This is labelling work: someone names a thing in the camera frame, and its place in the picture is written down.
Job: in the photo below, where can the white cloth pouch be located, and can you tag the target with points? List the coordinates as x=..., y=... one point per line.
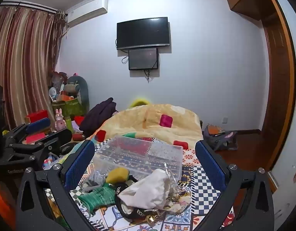
x=148, y=189

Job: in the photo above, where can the pink bunny figure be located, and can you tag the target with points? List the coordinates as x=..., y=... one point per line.
x=60, y=122

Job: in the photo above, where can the pink flat box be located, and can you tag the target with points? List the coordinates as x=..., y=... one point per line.
x=36, y=138

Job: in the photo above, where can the yellow-green plush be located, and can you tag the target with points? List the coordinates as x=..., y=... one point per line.
x=138, y=102

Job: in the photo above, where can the small black wall monitor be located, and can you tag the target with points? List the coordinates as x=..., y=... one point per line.
x=143, y=59

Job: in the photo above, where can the green bottle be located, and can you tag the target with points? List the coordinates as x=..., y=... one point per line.
x=69, y=125

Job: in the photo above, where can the white wall socket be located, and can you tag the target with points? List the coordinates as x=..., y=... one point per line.
x=225, y=120

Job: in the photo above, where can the dark purple jacket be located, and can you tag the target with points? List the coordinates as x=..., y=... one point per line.
x=97, y=116

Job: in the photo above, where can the black wall television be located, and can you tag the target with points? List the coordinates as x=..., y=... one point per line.
x=143, y=32

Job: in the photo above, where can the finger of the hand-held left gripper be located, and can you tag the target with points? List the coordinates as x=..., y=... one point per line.
x=58, y=137
x=38, y=125

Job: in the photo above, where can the orange box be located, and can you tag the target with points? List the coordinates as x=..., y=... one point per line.
x=65, y=98

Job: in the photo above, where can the orange bag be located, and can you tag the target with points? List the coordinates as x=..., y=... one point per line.
x=3, y=209

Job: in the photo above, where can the red striped curtain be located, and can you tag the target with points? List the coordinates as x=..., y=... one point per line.
x=22, y=65

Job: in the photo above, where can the clear plastic storage box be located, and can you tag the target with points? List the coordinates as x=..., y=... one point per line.
x=138, y=156

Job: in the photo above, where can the green knitted cloth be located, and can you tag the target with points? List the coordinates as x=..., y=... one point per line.
x=99, y=196

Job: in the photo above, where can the red box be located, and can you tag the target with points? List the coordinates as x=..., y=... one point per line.
x=37, y=116

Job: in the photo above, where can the green gift box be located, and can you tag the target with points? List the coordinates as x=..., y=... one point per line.
x=68, y=109

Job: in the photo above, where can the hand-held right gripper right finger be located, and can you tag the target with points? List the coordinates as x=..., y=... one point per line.
x=210, y=164

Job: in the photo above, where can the yellow quilt with red patches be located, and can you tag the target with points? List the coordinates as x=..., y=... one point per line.
x=143, y=122

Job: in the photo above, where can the yellow sponge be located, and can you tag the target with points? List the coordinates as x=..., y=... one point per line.
x=118, y=175

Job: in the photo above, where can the white air conditioner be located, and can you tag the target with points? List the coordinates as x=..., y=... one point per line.
x=87, y=10

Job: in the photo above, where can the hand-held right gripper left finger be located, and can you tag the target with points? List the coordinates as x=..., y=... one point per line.
x=79, y=161

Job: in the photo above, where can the small gold padlock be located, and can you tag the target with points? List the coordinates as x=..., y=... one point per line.
x=151, y=223

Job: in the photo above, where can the curtain rod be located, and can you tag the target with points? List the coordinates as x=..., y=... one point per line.
x=30, y=6

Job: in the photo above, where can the red roll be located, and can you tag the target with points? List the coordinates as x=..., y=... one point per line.
x=78, y=137

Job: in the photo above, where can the brown wooden wardrobe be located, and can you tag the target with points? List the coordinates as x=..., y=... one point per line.
x=275, y=77

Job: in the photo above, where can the clear bag of dark items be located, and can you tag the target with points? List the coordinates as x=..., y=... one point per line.
x=95, y=179

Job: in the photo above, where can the grey backpack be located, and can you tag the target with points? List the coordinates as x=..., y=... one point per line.
x=219, y=136

